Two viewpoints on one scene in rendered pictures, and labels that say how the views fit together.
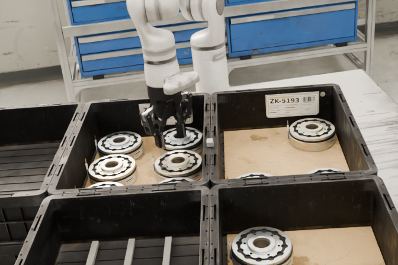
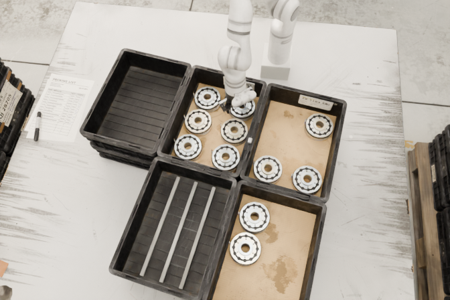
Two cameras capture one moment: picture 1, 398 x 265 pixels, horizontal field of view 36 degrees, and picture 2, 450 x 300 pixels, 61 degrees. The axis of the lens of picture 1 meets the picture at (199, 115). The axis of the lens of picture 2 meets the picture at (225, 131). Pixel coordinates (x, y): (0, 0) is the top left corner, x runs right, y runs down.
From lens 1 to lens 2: 81 cm
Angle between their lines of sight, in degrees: 39
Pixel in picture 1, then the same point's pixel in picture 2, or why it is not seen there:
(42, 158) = (164, 90)
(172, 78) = (238, 96)
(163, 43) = (236, 80)
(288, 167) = (294, 149)
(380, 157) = (362, 130)
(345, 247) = (296, 226)
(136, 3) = (222, 61)
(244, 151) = (276, 124)
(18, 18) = not seen: outside the picture
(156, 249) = (206, 191)
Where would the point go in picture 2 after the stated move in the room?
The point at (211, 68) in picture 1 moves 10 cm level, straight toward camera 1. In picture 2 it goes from (279, 47) to (274, 66)
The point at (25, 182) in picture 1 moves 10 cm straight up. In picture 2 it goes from (152, 110) to (146, 97)
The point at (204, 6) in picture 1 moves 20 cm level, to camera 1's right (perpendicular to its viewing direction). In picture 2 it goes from (282, 17) to (338, 26)
